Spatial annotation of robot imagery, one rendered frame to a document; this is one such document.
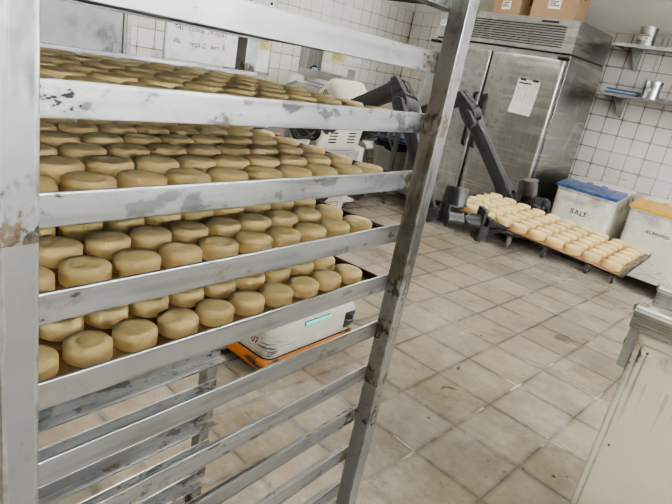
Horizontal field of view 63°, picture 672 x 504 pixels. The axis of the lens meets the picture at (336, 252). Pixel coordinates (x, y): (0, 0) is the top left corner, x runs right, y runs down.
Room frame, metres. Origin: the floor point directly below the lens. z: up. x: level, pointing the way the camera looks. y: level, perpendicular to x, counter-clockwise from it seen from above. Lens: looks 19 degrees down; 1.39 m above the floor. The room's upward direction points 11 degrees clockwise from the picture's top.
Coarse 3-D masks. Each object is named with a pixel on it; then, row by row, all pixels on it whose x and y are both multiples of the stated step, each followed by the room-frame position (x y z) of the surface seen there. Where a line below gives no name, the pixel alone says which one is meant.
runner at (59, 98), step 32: (64, 96) 0.43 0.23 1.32; (96, 96) 0.45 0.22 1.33; (128, 96) 0.47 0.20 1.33; (160, 96) 0.50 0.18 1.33; (192, 96) 0.53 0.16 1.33; (224, 96) 0.56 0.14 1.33; (320, 128) 0.68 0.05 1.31; (352, 128) 0.73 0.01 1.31; (384, 128) 0.79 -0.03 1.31; (416, 128) 0.86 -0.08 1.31
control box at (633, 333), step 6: (630, 330) 1.48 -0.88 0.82; (636, 330) 1.47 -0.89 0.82; (630, 336) 1.47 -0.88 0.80; (636, 336) 1.47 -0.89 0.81; (624, 342) 1.48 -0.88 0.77; (630, 342) 1.47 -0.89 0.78; (624, 348) 1.48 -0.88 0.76; (630, 348) 1.47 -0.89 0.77; (624, 354) 1.47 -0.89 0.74; (618, 360) 1.48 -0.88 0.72; (624, 360) 1.47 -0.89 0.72; (624, 366) 1.46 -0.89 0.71
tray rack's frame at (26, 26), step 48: (0, 0) 0.37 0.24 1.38; (0, 48) 0.37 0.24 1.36; (0, 96) 0.37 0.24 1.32; (0, 144) 0.37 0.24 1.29; (0, 192) 0.37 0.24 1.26; (0, 240) 0.37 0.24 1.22; (0, 288) 0.37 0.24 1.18; (0, 336) 0.36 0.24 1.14; (0, 384) 0.36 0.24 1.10; (0, 432) 0.36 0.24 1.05; (0, 480) 0.37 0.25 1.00
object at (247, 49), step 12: (252, 0) 1.12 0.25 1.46; (240, 48) 1.13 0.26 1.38; (252, 48) 1.13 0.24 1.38; (240, 60) 1.13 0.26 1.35; (252, 60) 1.14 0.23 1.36; (204, 372) 1.13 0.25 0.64; (216, 372) 1.15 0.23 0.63; (204, 432) 1.13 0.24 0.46; (192, 444) 1.14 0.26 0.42; (192, 492) 1.12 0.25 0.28
